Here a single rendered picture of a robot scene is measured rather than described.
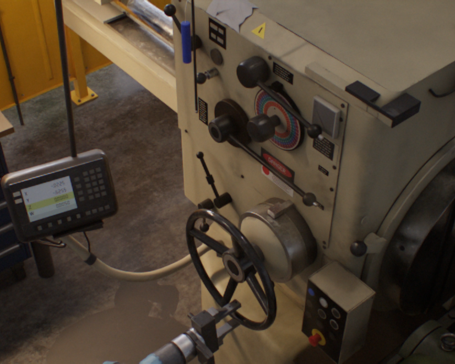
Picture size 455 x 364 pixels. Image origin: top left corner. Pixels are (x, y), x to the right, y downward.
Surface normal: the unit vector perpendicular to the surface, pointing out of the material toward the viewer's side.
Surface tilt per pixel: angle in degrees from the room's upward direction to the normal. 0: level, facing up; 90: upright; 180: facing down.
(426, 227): 51
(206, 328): 82
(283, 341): 0
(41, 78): 90
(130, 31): 0
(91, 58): 90
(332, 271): 0
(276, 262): 86
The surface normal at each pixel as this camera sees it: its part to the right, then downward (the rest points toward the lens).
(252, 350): -0.77, 0.43
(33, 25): 0.64, 0.53
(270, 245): -0.47, 0.25
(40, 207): 0.40, 0.34
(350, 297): 0.00, -0.73
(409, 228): -0.62, -0.07
